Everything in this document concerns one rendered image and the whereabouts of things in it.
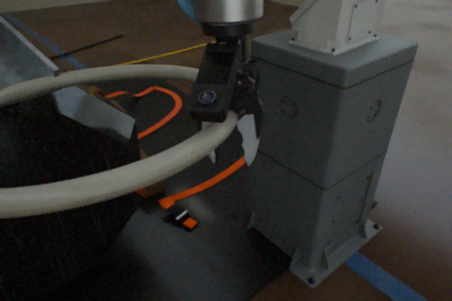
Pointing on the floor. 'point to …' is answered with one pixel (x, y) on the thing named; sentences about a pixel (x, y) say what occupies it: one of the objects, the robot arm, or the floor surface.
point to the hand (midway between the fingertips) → (230, 159)
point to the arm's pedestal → (323, 146)
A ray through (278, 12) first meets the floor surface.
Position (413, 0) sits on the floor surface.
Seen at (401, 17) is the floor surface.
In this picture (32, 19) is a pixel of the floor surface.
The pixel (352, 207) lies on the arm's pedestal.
